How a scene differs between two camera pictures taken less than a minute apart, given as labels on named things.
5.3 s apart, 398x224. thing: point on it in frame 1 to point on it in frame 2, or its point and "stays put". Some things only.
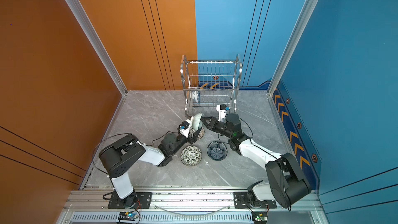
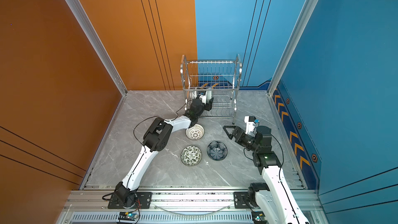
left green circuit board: [128, 216] stays put
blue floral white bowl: [195, 95] stays put
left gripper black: [194, 137] to [209, 106]
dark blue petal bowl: [216, 151] stays put
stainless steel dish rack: [208, 85] stays put
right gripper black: [213, 120] to [237, 131]
